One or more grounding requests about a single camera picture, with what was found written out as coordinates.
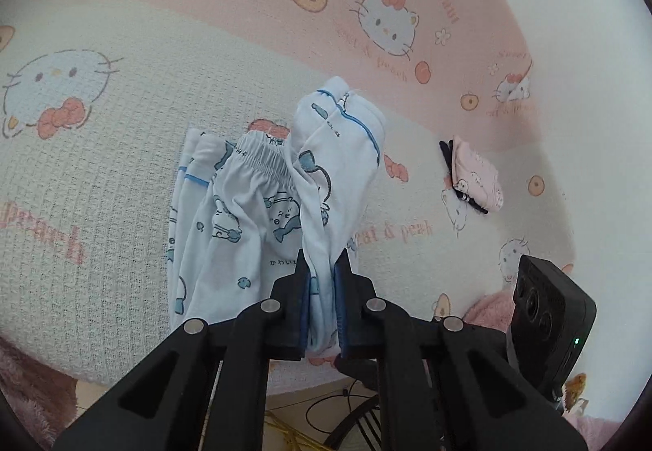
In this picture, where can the light blue printed pajama pants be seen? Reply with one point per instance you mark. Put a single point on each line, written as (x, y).
(244, 227)

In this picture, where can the dark navy folded garment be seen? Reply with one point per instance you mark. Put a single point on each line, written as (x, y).
(445, 153)

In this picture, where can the pink folded printed garment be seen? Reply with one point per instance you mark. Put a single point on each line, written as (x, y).
(479, 173)

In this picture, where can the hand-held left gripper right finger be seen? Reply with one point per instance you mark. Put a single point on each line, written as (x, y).
(340, 313)

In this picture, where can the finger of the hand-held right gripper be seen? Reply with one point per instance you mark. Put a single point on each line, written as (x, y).
(361, 372)

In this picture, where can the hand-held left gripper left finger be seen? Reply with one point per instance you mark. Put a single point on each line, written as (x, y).
(304, 313)

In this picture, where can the black metal frame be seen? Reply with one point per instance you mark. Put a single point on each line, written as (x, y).
(366, 425)

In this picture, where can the pink cat printed blanket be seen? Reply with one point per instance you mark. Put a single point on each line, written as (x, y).
(127, 125)

